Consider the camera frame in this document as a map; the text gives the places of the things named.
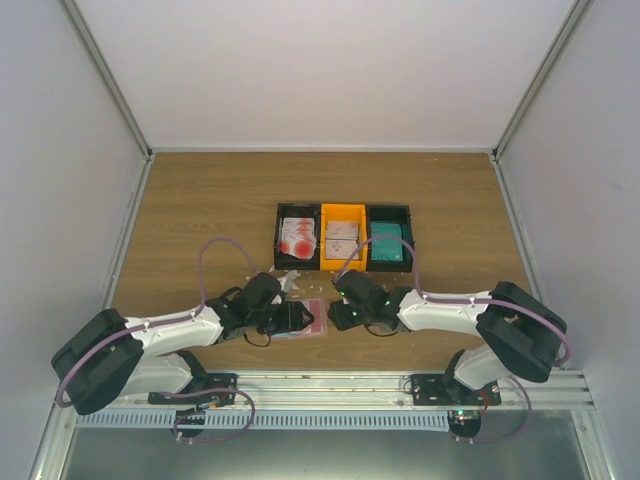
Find black card bin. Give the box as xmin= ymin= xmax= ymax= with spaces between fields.
xmin=273 ymin=203 xmax=321 ymax=270
xmin=365 ymin=204 xmax=415 ymax=273

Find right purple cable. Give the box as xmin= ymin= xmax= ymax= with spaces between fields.
xmin=333 ymin=236 xmax=572 ymax=444

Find teal cards stack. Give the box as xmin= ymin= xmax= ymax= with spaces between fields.
xmin=370 ymin=222 xmax=403 ymax=262

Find orange middle card bin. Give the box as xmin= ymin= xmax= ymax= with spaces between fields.
xmin=319 ymin=203 xmax=367 ymax=271

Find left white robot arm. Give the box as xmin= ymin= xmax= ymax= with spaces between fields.
xmin=51 ymin=273 xmax=314 ymax=415

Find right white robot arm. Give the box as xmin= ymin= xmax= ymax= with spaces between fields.
xmin=328 ymin=270 xmax=567 ymax=405

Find aluminium front rail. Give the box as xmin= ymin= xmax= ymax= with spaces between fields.
xmin=55 ymin=367 xmax=596 ymax=409

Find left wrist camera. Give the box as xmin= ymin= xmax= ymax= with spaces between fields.
xmin=277 ymin=270 xmax=300 ymax=294

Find grey slotted cable duct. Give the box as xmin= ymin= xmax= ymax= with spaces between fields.
xmin=76 ymin=409 xmax=449 ymax=432

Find black right card bin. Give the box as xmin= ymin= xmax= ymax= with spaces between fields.
xmin=365 ymin=204 xmax=415 ymax=273

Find pink card holder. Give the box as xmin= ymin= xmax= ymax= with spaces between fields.
xmin=273 ymin=298 xmax=328 ymax=340

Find white cards in orange bin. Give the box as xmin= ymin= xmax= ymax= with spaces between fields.
xmin=324 ymin=221 xmax=359 ymax=260

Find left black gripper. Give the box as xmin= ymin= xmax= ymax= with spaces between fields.
xmin=249 ymin=300 xmax=314 ymax=336

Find black left card bin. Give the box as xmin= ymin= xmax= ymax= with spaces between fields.
xmin=273 ymin=203 xmax=321 ymax=270

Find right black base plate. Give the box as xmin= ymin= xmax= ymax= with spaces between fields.
xmin=404 ymin=372 xmax=502 ymax=441

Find red white cards stack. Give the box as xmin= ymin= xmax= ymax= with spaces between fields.
xmin=278 ymin=217 xmax=317 ymax=260

